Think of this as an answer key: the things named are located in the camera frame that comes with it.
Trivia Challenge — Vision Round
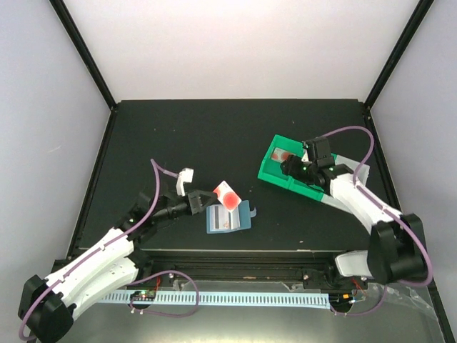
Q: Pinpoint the right black frame post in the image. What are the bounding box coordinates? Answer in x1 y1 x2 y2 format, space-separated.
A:
364 0 434 110

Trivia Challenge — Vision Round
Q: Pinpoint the black front rail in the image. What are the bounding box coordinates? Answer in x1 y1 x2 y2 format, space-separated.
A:
139 249 340 283

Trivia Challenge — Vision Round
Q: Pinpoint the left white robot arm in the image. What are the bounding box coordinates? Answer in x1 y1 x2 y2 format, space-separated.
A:
18 190 217 342

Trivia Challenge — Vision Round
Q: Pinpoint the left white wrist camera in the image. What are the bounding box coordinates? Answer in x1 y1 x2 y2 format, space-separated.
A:
176 168 194 197

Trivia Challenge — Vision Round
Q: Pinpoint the left black frame post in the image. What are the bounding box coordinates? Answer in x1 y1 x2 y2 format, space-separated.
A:
49 0 117 110

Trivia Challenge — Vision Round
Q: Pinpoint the red dot card in bin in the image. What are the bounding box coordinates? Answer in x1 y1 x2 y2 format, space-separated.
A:
270 147 295 164

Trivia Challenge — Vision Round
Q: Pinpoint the blue card holder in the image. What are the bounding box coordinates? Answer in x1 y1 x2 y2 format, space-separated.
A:
206 200 256 234

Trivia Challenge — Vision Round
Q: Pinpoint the white slotted cable duct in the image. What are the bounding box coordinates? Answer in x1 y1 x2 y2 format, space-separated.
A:
99 290 331 309

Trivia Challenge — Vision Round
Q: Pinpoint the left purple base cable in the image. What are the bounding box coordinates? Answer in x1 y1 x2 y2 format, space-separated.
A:
124 270 199 319

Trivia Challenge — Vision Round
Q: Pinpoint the left small circuit board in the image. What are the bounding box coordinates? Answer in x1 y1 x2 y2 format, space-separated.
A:
130 290 156 302

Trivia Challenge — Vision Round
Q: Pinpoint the black frame post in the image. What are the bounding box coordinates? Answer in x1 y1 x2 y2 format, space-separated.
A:
364 0 434 110
49 0 117 110

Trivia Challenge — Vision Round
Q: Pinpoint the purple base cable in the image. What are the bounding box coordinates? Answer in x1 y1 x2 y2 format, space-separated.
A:
124 270 199 319
328 282 388 318

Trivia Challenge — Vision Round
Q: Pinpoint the red dot credit card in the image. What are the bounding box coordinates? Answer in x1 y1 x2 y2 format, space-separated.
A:
214 181 241 212

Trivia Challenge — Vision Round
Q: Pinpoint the white striped credit card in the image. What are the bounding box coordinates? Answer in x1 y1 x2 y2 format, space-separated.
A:
206 204 241 233

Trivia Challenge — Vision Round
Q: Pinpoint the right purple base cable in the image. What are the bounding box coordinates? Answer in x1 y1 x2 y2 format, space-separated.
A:
328 282 388 318

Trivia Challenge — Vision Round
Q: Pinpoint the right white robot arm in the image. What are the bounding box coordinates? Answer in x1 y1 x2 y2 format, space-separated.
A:
281 136 433 288

